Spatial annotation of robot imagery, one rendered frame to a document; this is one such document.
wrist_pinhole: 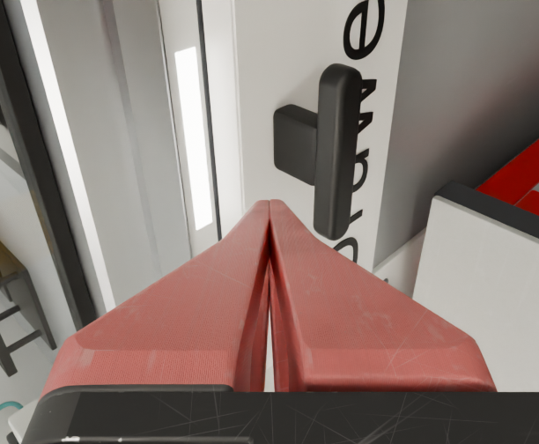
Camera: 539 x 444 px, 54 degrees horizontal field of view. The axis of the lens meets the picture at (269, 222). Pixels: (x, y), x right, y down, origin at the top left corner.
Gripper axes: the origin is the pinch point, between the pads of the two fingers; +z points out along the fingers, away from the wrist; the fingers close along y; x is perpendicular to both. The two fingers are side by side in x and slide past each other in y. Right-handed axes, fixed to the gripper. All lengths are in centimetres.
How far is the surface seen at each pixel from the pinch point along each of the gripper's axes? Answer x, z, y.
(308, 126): 1.3, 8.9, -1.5
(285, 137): 2.2, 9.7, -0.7
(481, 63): 5.5, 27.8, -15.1
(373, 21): -0.9, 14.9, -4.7
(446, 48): 3.1, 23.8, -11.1
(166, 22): -2.4, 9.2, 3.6
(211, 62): -0.8, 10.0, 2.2
